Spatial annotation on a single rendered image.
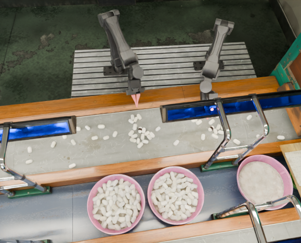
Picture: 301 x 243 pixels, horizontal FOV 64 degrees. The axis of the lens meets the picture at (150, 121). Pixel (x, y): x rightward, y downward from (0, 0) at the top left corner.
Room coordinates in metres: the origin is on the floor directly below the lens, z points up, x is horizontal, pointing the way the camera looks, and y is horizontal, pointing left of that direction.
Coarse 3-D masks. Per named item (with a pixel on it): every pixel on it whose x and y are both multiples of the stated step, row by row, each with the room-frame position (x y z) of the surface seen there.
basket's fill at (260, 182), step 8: (248, 168) 0.36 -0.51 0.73; (256, 168) 0.36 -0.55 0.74; (264, 168) 0.37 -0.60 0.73; (272, 168) 0.37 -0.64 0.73; (240, 176) 0.32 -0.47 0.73; (248, 176) 0.32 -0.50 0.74; (256, 176) 0.32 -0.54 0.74; (264, 176) 0.32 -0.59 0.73; (272, 176) 0.33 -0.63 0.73; (280, 176) 0.33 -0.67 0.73; (240, 184) 0.28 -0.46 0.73; (248, 184) 0.28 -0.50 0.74; (256, 184) 0.28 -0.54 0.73; (264, 184) 0.29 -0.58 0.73; (272, 184) 0.29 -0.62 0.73; (280, 184) 0.29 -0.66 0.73; (248, 192) 0.24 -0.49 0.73; (256, 192) 0.24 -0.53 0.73; (264, 192) 0.24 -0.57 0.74; (272, 192) 0.25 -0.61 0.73; (280, 192) 0.25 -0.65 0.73; (256, 200) 0.21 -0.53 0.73; (264, 200) 0.21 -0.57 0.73
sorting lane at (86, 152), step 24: (96, 120) 0.61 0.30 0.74; (120, 120) 0.61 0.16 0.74; (144, 120) 0.62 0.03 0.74; (216, 120) 0.63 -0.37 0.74; (240, 120) 0.64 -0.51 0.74; (288, 120) 0.65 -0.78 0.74; (24, 144) 0.45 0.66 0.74; (48, 144) 0.45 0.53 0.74; (96, 144) 0.46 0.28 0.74; (120, 144) 0.47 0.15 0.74; (144, 144) 0.47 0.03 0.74; (168, 144) 0.48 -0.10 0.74; (192, 144) 0.48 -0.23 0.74; (216, 144) 0.49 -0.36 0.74; (240, 144) 0.49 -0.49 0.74; (24, 168) 0.32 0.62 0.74; (48, 168) 0.33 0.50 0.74; (72, 168) 0.33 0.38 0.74
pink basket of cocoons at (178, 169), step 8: (168, 168) 0.34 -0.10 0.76; (176, 168) 0.34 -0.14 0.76; (184, 168) 0.34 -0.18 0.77; (192, 176) 0.31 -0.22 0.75; (152, 184) 0.26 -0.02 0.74; (200, 184) 0.27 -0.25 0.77; (200, 192) 0.23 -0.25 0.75; (200, 200) 0.20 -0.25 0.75; (152, 208) 0.15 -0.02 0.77; (200, 208) 0.16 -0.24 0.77; (160, 216) 0.12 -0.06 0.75; (192, 216) 0.12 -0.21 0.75; (176, 224) 0.09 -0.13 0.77
